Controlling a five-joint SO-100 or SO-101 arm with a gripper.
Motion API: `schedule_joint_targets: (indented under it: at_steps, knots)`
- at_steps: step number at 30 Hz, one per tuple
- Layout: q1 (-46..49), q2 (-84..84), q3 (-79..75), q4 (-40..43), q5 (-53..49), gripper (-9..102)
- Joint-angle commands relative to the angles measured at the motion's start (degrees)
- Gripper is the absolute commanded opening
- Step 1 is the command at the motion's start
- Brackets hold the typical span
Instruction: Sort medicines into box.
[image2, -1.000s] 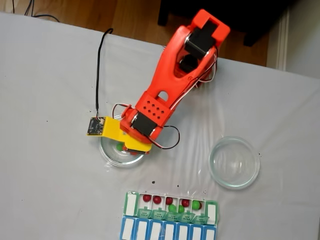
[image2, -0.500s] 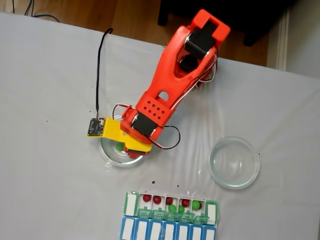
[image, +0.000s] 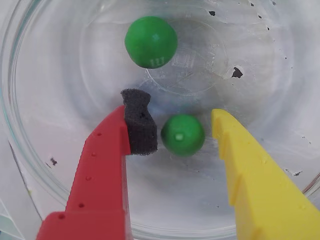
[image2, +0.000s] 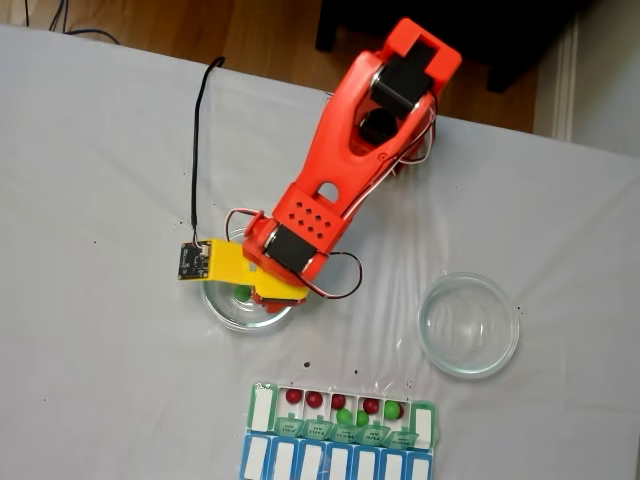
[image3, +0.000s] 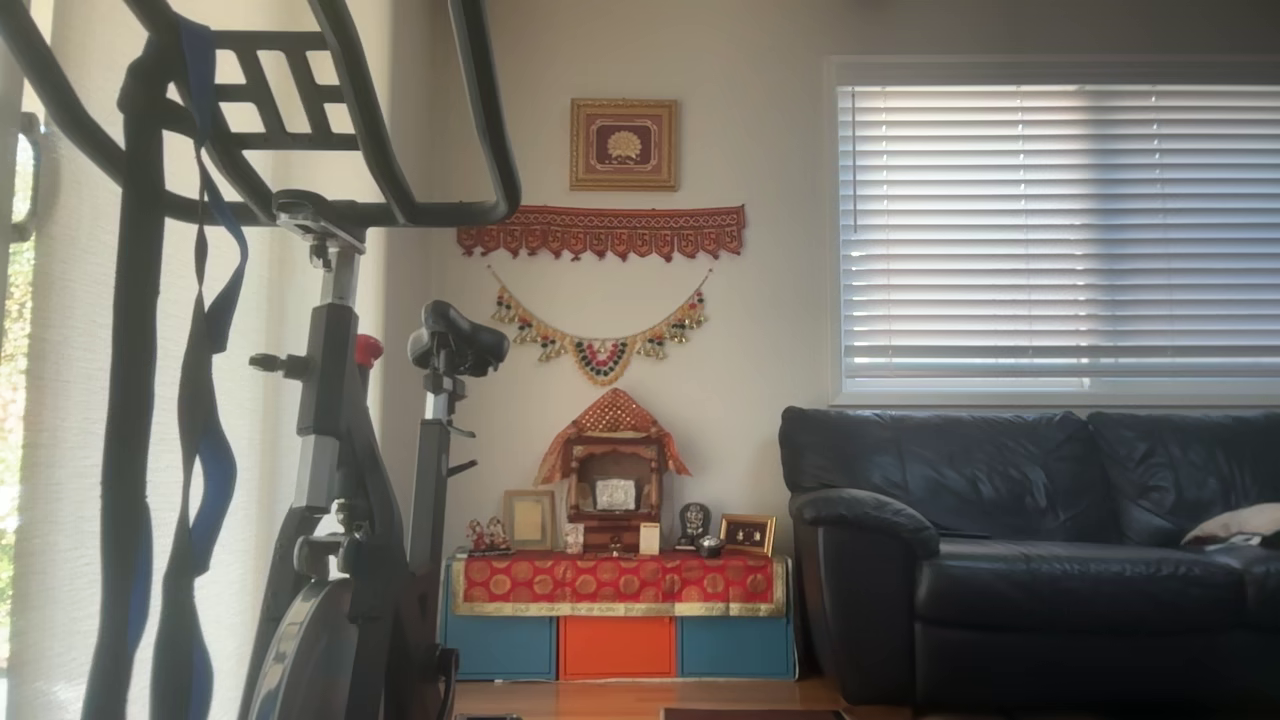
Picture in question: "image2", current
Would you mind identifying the white tablecloth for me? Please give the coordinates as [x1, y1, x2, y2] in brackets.
[0, 24, 640, 480]

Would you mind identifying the dark wooden furniture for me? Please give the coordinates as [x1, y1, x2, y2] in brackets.
[314, 0, 599, 95]

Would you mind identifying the green blue pill organizer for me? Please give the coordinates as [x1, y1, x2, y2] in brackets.
[241, 380, 441, 480]

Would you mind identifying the black floor cable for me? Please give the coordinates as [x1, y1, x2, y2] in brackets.
[47, 0, 121, 46]

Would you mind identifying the black camera cable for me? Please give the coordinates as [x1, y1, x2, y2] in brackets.
[189, 56, 226, 246]

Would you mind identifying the clear glass bowl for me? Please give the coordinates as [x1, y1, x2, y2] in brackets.
[198, 228, 307, 336]
[417, 272, 521, 379]

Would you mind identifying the camera circuit board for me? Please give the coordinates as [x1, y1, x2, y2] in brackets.
[178, 240, 213, 282]

